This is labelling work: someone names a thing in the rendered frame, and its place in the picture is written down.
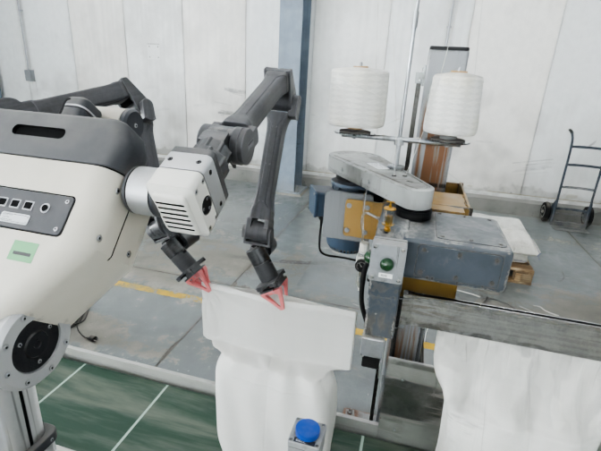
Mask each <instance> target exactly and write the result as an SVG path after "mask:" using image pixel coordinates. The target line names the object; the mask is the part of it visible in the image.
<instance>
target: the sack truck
mask: <svg viewBox="0 0 601 451"><path fill-rule="evenodd" d="M569 132H570V133H571V146H570V150H569V154H568V157H567V160H566V164H565V168H564V171H563V177H562V180H561V184H560V188H559V191H558V194H557V198H556V200H555V201H554V203H553V205H552V206H551V203H550V202H548V201H546V202H544V203H543V205H542V207H541V210H540V219H541V220H542V221H547V220H548V219H549V222H550V226H551V227H553V229H554V230H560V231H566V232H574V233H581V234H590V233H589V232H588V231H587V230H586V229H585V228H586V227H587V226H590V225H591V224H592V222H593V219H594V209H593V208H592V207H593V200H594V198H595V195H596V191H597V186H598V183H599V180H600V176H601V166H590V165H581V164H569V160H570V156H571V150H572V148H577V149H598V150H601V148H598V147H589V146H573V140H574V135H573V130H572V129H569ZM567 166H582V167H590V168H597V169H600V170H599V174H598V177H597V182H596V186H595V189H589V188H583V187H575V186H563V180H564V177H565V174H566V170H567ZM562 188H566V189H577V190H584V191H592V192H593V195H592V198H591V202H590V204H589V207H585V208H584V209H583V210H581V209H575V208H557V204H558V200H559V197H560V193H561V190H562ZM557 209H561V210H571V211H578V212H582V214H581V215H576V214H568V213H561V212H555V211H556V210H557ZM554 214H563V215H571V216H578V217H581V224H577V223H570V222H563V221H554Z"/></svg>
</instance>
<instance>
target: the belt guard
mask: <svg viewBox="0 0 601 451"><path fill-rule="evenodd" d="M367 163H379V164H380V165H382V166H385V167H387V165H388V164H392V162H390V161H388V160H386V159H385V158H383V157H381V156H379V155H376V154H373V153H368V152H361V151H349V150H344V151H334V152H331V153H329V156H328V168H327V169H328V170H329V171H330V172H332V173H334V174H337V175H339V176H341V177H342V178H344V179H346V180H348V181H350V182H352V183H355V184H357V185H358V186H361V187H363V188H365V189H367V190H369V191H372V192H374V193H375V194H377V195H379V196H381V197H383V198H385V199H387V200H390V201H395V204H397V205H399V206H401V207H403V208H406V209H410V210H417V211H423V210H429V209H431V208H432V202H433V197H434V191H435V188H434V187H433V186H431V185H430V184H428V183H425V182H424V181H422V180H420V179H419V178H418V177H416V176H414V175H413V174H410V173H409V172H407V171H405V170H402V171H401V170H393V169H376V168H374V167H373V166H371V165H369V164H367ZM406 172H407V174H406ZM392 174H395V175H396V176H392ZM403 175H408V176H407V177H404V176H403Z"/></svg>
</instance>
